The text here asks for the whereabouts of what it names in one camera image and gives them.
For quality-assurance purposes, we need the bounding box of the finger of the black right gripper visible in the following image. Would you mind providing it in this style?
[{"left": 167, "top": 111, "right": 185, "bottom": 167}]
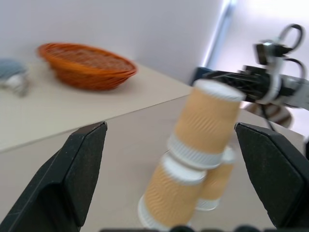
[
  {"left": 242, "top": 83, "right": 264, "bottom": 102},
  {"left": 201, "top": 70, "right": 254, "bottom": 89}
]

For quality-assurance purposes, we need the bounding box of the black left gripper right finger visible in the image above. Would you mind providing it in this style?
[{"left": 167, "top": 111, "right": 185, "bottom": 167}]
[{"left": 234, "top": 121, "right": 309, "bottom": 229}]

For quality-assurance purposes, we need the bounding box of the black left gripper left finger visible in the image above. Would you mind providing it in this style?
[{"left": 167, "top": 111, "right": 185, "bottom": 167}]
[{"left": 0, "top": 121, "right": 108, "bottom": 232}]

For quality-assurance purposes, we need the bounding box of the brown ribbed paper cup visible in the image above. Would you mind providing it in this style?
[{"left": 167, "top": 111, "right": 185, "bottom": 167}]
[
  {"left": 167, "top": 79, "right": 247, "bottom": 170},
  {"left": 195, "top": 144, "right": 237, "bottom": 212},
  {"left": 137, "top": 153, "right": 208, "bottom": 231}
]

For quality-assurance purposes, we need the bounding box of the dark blue object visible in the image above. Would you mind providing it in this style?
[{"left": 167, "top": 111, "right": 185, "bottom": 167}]
[{"left": 190, "top": 66, "right": 219, "bottom": 86}]

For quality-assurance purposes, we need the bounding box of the brown striped round object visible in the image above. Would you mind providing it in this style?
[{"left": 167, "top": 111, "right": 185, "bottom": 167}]
[{"left": 248, "top": 103, "right": 293, "bottom": 129}]

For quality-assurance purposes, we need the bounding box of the orange wicker basket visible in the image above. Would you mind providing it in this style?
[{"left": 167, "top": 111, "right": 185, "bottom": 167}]
[{"left": 36, "top": 42, "right": 139, "bottom": 91}]

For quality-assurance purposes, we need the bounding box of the grey plush toy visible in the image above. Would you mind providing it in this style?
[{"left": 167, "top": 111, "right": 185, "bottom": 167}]
[{"left": 0, "top": 58, "right": 31, "bottom": 98}]

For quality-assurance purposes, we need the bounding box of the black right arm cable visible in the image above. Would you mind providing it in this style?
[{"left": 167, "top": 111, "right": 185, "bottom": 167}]
[{"left": 260, "top": 23, "right": 305, "bottom": 132}]

